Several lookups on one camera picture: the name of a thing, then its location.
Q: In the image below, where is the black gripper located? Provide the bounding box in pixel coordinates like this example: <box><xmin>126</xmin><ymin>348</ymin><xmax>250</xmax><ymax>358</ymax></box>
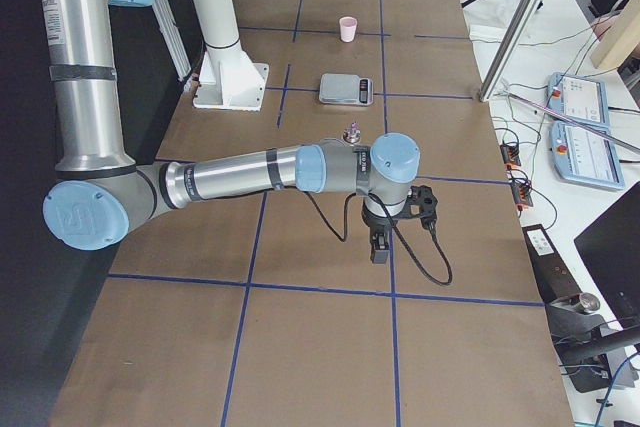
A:
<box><xmin>361</xmin><ymin>205</ymin><xmax>393</xmax><ymax>265</ymax></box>

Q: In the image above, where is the clear glass sauce bottle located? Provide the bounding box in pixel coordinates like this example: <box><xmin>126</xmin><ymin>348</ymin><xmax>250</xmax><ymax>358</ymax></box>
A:
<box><xmin>342</xmin><ymin>122</ymin><xmax>361</xmax><ymax>145</ymax></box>

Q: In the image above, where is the pink paper cup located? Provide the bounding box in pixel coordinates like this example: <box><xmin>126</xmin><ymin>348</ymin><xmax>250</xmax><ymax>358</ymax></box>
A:
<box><xmin>339</xmin><ymin>16</ymin><xmax>358</xmax><ymax>43</ymax></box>

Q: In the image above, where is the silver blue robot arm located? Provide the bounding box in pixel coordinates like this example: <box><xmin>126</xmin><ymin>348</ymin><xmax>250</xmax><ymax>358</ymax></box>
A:
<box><xmin>41</xmin><ymin>0</ymin><xmax>420</xmax><ymax>263</ymax></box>

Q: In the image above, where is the silver digital kitchen scale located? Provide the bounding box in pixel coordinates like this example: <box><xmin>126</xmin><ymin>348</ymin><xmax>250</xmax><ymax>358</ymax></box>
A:
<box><xmin>319</xmin><ymin>73</ymin><xmax>373</xmax><ymax>106</ymax></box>

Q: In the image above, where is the black box with labels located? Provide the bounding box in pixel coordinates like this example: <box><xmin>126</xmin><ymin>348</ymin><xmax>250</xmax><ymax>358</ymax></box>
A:
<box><xmin>522</xmin><ymin>224</ymin><xmax>582</xmax><ymax>304</ymax></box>

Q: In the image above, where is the lower teach pendant tablet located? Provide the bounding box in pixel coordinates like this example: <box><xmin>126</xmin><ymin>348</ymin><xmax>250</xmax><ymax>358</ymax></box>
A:
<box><xmin>549</xmin><ymin>121</ymin><xmax>625</xmax><ymax>191</ymax></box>

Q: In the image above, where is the teach pendant tablet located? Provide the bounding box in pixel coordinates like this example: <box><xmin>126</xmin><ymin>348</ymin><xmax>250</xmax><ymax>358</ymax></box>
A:
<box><xmin>547</xmin><ymin>72</ymin><xmax>610</xmax><ymax>127</ymax></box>
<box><xmin>549</xmin><ymin>121</ymin><xmax>625</xmax><ymax>191</ymax></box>

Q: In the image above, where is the black monitor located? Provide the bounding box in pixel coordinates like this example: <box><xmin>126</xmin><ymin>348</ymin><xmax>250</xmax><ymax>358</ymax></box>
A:
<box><xmin>574</xmin><ymin>183</ymin><xmax>639</xmax><ymax>323</ymax></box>

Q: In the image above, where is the upper teach pendant tablet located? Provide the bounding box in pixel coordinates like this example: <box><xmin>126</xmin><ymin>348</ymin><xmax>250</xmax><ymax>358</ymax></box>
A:
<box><xmin>547</xmin><ymin>72</ymin><xmax>610</xmax><ymax>127</ymax></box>

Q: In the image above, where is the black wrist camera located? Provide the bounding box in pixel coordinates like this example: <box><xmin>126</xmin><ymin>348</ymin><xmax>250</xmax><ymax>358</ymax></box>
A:
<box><xmin>404</xmin><ymin>185</ymin><xmax>438</xmax><ymax>230</ymax></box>

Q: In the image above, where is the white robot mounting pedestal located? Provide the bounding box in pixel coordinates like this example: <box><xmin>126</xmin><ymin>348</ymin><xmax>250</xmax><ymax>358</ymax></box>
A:
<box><xmin>193</xmin><ymin>0</ymin><xmax>269</xmax><ymax>111</ymax></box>

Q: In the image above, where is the aluminium frame post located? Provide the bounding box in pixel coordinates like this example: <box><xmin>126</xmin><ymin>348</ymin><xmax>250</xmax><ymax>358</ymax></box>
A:
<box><xmin>479</xmin><ymin>0</ymin><xmax>540</xmax><ymax>102</ymax></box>

